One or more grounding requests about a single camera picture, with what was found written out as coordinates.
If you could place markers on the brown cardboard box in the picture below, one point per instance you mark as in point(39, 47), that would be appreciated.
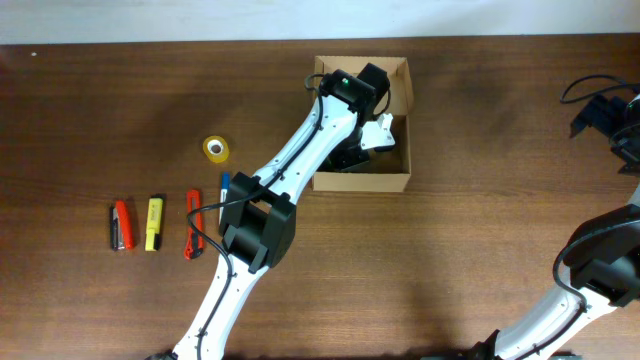
point(387, 171)

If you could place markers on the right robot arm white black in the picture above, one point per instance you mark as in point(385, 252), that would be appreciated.
point(597, 272)

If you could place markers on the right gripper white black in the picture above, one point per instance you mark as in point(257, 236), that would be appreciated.
point(599, 114)

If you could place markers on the blue white marker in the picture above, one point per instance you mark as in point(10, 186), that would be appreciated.
point(225, 183)

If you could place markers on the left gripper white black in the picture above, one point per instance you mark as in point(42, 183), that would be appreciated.
point(348, 159)

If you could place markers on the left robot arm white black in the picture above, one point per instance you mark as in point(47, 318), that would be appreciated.
point(258, 217)

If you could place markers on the orange utility knife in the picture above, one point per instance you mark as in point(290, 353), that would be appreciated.
point(195, 243)

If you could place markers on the orange black stapler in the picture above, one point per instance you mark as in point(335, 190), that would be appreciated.
point(121, 234)

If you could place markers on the yellow highlighter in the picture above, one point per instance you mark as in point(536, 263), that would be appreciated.
point(154, 223)

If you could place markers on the small yellow tape roll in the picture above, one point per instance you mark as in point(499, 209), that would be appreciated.
point(216, 149)

